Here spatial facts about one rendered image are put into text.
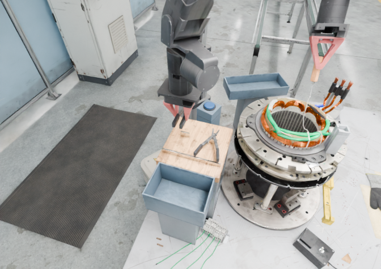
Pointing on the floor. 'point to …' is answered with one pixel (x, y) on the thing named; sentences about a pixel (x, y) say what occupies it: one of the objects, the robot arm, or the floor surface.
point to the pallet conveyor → (294, 30)
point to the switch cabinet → (94, 28)
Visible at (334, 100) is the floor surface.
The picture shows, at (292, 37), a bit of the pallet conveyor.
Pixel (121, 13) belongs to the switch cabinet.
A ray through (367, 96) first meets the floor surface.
